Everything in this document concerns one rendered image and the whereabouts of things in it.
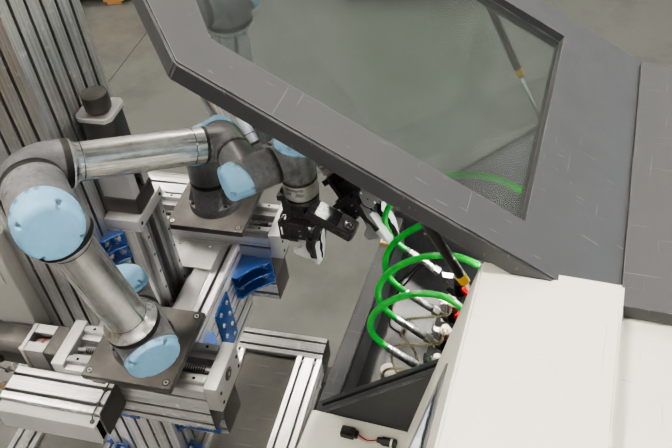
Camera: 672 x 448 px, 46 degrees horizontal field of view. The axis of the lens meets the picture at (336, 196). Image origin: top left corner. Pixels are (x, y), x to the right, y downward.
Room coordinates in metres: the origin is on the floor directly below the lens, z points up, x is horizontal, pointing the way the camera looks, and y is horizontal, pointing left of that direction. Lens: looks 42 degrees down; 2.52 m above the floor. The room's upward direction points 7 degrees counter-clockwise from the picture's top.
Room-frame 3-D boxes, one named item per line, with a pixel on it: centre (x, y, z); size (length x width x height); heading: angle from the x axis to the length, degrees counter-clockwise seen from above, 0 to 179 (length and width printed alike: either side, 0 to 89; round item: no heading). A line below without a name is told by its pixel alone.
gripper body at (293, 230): (1.24, 0.08, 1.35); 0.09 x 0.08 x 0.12; 67
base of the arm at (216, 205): (1.67, 0.33, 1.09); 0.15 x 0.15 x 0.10
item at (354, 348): (1.32, -0.04, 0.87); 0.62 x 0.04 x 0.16; 157
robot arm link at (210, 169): (1.67, 0.32, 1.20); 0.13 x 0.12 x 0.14; 122
